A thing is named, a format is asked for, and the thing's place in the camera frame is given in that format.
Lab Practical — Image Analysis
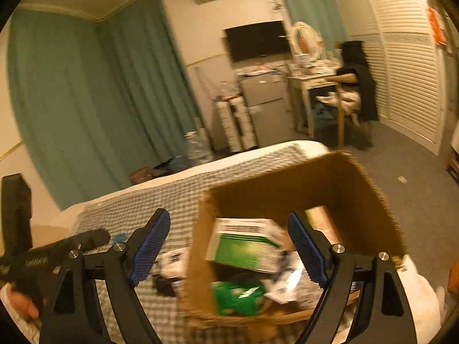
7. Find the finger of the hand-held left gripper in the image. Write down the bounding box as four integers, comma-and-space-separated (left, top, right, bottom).
54, 227, 111, 253

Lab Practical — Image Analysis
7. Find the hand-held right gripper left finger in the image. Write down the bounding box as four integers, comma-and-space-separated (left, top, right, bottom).
39, 208, 172, 344

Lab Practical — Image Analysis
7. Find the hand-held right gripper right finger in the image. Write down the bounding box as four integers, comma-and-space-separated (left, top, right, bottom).
287, 211, 418, 344

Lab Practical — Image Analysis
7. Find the red white box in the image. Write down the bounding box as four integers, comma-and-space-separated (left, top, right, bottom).
305, 206, 342, 248

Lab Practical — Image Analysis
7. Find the clear pouch with white label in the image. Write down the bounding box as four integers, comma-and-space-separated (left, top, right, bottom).
265, 251, 323, 305

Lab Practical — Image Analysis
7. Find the green white medicine box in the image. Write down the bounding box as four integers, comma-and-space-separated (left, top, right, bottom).
204, 217, 287, 273

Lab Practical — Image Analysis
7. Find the brown cardboard box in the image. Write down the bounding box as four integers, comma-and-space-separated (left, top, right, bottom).
177, 150, 407, 330

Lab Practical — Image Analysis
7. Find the green plastic wrapper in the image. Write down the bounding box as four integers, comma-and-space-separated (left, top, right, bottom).
211, 280, 267, 318

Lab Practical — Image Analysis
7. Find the person's left hand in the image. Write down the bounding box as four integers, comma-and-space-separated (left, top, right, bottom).
7, 288, 40, 320

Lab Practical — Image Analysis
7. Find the beige pillow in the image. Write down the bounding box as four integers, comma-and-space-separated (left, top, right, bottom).
30, 222, 84, 249

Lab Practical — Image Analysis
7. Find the green white checked blanket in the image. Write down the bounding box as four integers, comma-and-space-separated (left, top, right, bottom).
77, 147, 323, 344

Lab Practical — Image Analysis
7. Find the patterned floor bag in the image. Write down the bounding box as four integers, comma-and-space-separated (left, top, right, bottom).
129, 168, 155, 184

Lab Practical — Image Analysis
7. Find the dark clothes pile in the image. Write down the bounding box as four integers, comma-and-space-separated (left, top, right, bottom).
153, 157, 189, 177

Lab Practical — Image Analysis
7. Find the white bed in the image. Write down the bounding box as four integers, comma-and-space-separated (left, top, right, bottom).
61, 140, 330, 223

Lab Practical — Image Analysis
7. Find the clear water jug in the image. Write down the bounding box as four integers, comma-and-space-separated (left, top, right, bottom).
184, 129, 212, 162

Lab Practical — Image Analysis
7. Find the wide green curtain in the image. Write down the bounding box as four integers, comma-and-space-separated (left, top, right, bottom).
7, 0, 201, 208

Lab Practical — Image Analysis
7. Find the white suitcase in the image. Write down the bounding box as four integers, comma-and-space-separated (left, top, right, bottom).
214, 95, 259, 153

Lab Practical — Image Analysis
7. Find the grey fridge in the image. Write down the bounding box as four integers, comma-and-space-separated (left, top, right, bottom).
237, 70, 293, 146

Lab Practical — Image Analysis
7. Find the white clothes pile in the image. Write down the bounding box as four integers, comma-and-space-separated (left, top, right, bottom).
319, 91, 361, 115

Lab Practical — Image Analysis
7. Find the white dressing table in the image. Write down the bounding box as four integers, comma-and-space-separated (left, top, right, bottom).
287, 61, 345, 137

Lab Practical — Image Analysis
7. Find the black garment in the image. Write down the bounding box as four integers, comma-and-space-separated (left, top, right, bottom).
337, 40, 380, 122

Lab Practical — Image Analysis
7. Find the oval white mirror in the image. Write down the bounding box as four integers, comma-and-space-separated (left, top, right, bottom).
289, 21, 323, 61

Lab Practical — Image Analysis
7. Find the white louvred wardrobe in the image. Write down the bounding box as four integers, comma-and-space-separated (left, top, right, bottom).
359, 0, 452, 156

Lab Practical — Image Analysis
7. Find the black television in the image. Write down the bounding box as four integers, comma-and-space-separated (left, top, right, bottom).
223, 21, 291, 63

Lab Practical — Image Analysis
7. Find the narrow green curtain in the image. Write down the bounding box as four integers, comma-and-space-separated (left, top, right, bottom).
269, 0, 345, 44

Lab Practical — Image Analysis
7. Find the orange hanging decoration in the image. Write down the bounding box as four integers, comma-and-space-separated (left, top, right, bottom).
427, 7, 447, 45

